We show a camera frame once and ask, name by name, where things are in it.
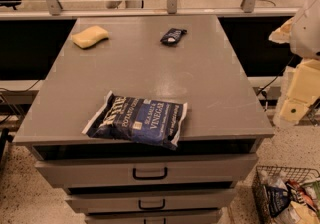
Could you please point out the yellow snack bag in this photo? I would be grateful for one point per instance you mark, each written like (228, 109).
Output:
(299, 214)

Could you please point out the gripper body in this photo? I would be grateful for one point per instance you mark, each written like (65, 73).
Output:
(307, 36)

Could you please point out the dark blue snack bag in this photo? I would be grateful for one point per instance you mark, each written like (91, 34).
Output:
(278, 196)

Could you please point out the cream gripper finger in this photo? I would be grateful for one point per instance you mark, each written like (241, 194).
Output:
(282, 34)

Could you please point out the red snack bag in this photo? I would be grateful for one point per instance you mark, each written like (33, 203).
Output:
(298, 194)

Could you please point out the yellow sponge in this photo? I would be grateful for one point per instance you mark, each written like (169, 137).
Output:
(89, 36)

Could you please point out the grey drawer cabinet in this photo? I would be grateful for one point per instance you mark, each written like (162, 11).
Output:
(219, 137)

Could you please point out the top drawer black handle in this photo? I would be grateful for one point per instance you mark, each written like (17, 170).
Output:
(147, 175)

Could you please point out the wire basket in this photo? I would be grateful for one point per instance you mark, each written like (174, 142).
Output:
(309, 180)

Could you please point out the drawer black handle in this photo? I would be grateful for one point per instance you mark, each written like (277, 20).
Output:
(147, 175)
(151, 205)

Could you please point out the blue kettle chip bag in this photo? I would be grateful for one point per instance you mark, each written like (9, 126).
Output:
(138, 120)

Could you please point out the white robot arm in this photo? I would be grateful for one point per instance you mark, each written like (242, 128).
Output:
(302, 33)

